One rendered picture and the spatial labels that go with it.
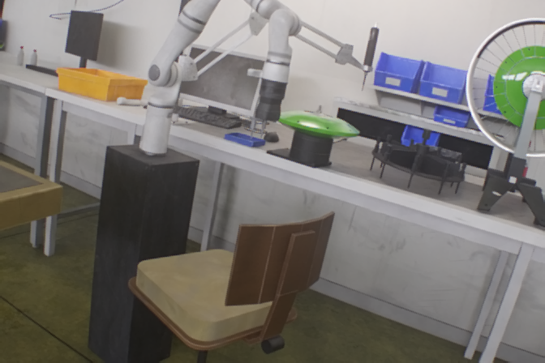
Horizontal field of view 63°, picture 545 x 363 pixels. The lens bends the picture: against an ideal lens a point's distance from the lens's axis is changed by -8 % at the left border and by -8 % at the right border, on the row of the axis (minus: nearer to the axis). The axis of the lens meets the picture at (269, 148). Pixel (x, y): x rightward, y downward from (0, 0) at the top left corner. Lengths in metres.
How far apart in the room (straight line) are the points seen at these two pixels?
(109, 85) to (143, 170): 0.81
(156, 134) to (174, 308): 0.66
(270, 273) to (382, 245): 1.61
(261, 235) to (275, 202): 1.79
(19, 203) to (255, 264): 0.53
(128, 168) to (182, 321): 0.63
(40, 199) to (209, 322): 0.55
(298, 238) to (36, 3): 3.60
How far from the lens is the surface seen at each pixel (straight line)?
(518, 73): 1.91
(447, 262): 2.64
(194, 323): 1.22
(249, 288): 1.12
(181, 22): 1.60
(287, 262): 1.13
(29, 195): 0.83
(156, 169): 1.61
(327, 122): 1.62
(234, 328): 1.27
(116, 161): 1.72
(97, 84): 2.38
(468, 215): 1.58
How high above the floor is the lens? 1.26
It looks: 11 degrees down
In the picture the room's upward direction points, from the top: 11 degrees clockwise
